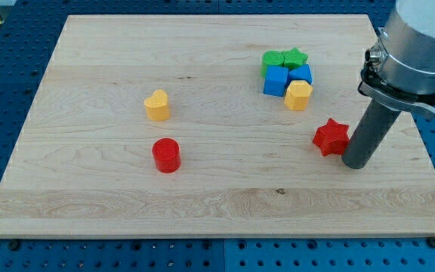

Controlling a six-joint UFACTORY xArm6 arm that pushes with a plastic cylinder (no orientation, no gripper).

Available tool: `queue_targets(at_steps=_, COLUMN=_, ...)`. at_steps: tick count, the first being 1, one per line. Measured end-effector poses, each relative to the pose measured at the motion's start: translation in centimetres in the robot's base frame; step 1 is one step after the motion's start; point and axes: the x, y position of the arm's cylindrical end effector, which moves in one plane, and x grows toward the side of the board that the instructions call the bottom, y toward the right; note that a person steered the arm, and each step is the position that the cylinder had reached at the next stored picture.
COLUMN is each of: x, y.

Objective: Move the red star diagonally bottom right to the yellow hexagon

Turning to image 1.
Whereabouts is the green star block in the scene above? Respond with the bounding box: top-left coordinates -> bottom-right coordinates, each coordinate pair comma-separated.
282,48 -> 308,70

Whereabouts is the blue cube block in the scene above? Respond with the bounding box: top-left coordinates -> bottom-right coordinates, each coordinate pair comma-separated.
264,66 -> 288,97

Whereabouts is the yellow hexagon block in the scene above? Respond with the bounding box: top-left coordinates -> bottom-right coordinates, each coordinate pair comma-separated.
284,80 -> 313,111

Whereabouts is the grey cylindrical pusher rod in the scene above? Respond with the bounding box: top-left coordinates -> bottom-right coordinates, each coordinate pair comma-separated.
341,100 -> 400,169

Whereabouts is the green cylinder block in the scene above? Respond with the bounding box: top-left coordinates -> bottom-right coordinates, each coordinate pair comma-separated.
260,51 -> 284,78

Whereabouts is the wooden board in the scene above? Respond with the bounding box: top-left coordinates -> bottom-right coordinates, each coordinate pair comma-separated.
0,14 -> 435,240

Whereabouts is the blue triangle block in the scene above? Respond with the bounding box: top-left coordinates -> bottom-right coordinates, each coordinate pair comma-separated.
288,64 -> 313,85

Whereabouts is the red star block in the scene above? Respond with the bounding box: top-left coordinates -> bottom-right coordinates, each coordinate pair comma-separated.
313,118 -> 350,156

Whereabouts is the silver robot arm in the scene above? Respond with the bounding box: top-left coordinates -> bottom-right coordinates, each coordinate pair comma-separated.
341,0 -> 435,169

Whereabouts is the yellow heart block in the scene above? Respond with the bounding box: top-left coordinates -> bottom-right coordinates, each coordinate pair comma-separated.
144,89 -> 170,122

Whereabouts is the red cylinder block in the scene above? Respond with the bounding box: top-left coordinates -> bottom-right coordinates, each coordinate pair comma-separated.
152,138 -> 181,173

